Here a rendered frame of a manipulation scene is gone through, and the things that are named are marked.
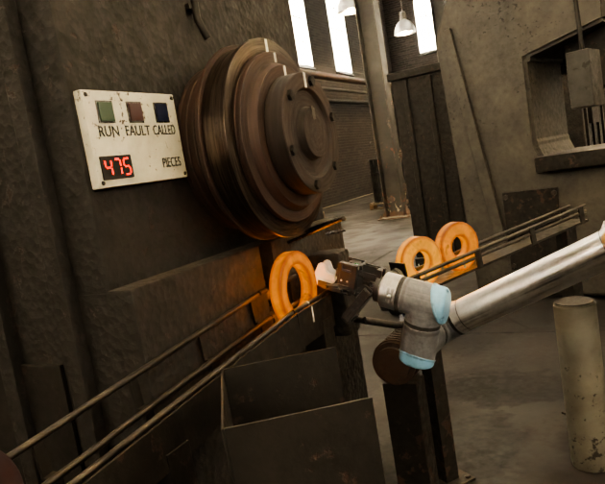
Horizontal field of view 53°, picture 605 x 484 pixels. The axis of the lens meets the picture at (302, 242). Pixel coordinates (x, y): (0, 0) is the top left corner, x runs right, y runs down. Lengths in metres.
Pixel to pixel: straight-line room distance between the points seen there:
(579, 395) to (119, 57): 1.56
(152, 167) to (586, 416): 1.45
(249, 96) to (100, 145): 0.34
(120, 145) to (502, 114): 3.10
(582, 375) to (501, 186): 2.24
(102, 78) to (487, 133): 3.12
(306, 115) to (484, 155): 2.77
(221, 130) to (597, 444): 1.45
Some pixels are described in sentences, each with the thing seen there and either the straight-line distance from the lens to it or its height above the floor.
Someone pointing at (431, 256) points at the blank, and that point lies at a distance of 1.90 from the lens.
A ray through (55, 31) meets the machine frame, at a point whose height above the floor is 1.35.
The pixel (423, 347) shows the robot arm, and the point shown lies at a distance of 1.54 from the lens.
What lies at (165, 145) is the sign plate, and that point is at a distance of 1.33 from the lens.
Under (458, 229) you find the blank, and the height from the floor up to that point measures 0.78.
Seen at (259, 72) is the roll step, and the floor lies 1.26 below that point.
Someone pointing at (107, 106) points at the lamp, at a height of 1.21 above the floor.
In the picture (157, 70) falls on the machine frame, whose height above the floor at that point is 1.29.
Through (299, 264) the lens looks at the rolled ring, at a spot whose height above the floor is 0.80.
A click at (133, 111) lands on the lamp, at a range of 1.27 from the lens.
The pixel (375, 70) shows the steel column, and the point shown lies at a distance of 10.46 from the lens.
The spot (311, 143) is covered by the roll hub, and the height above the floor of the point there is 1.09.
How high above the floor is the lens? 1.03
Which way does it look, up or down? 7 degrees down
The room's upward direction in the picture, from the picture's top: 9 degrees counter-clockwise
